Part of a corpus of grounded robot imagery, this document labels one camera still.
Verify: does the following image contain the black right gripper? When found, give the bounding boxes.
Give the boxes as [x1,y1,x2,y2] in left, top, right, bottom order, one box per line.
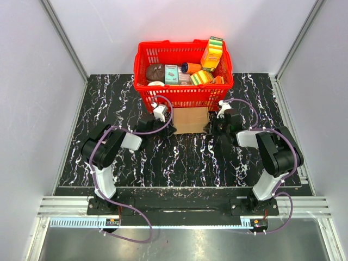
[202,114,230,136]

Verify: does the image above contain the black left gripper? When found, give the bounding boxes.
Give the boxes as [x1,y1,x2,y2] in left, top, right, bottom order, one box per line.
[147,116,177,140]

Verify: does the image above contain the brown cardboard box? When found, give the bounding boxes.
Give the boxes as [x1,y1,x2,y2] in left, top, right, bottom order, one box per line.
[173,107,209,134]

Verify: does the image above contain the red plastic shopping basket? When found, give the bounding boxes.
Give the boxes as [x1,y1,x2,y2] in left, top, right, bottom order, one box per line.
[133,40,234,112]

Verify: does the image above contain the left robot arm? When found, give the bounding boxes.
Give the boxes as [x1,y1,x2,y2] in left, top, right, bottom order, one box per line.
[80,115,177,215]

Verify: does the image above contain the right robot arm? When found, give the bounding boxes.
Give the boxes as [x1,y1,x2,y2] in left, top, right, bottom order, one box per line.
[204,109,304,215]

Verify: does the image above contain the pink small box in basket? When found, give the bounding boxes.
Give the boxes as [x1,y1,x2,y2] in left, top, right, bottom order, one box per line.
[178,66,191,85]

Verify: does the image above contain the teal snack box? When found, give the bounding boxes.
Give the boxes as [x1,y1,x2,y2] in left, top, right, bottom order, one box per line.
[164,65,178,85]

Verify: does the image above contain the yellow green striped box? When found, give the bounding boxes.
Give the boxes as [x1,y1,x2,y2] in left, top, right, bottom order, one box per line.
[190,70,214,85]

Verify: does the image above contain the white round lid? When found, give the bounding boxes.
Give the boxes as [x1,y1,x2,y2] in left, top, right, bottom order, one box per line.
[148,81,165,86]

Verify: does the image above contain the small orange packet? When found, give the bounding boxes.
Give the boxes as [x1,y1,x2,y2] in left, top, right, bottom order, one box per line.
[210,76,225,84]

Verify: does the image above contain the brown round cookie pack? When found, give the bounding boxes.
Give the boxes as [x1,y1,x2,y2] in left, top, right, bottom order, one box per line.
[145,63,165,82]

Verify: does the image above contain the orange tube with blue cap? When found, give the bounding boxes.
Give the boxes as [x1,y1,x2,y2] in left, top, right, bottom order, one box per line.
[181,63,202,74]

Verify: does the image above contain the tall orange yellow carton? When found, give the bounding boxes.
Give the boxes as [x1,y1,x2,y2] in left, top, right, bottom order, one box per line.
[200,36,223,72]

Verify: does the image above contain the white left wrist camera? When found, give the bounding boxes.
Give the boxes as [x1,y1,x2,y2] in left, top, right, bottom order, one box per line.
[151,102,168,122]

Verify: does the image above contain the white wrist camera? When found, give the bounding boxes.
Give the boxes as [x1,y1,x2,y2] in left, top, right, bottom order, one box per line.
[217,100,231,119]
[151,102,168,122]

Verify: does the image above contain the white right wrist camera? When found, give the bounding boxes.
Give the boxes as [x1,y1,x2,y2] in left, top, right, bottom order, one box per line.
[217,100,231,119]

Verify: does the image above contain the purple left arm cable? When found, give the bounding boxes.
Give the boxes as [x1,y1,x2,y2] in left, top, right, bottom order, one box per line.
[89,95,174,243]

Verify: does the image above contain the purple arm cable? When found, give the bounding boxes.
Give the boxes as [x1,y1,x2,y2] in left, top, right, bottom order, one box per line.
[89,95,174,243]
[221,98,297,235]

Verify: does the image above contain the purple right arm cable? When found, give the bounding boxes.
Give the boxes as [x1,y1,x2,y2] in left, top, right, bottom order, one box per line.
[221,98,297,235]

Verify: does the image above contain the aluminium frame rail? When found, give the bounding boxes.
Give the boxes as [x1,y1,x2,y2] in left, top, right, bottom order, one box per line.
[39,0,89,82]

